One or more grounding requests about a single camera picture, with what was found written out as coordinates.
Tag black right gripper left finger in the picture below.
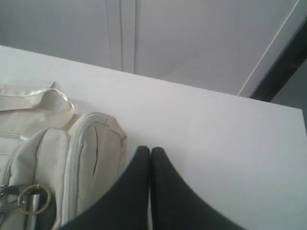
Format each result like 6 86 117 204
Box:
61 146 151 230

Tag dark vertical post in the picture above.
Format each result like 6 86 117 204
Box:
250 21 307 102

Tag cream fabric duffel bag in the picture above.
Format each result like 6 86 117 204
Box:
0 83 127 230

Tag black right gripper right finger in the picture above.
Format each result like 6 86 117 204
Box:
150 147 241 230

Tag gold zipper pull ring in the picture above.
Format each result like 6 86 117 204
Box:
18 183 52 215

